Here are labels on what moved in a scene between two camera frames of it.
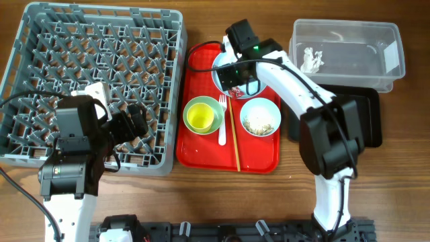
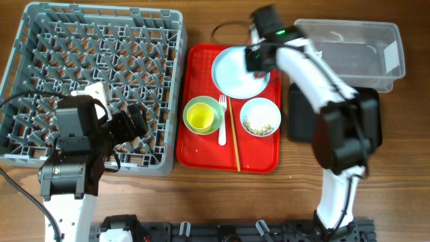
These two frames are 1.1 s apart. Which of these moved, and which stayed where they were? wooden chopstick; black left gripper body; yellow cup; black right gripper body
Moved: black right gripper body
Stayed: black left gripper body; wooden chopstick; yellow cup
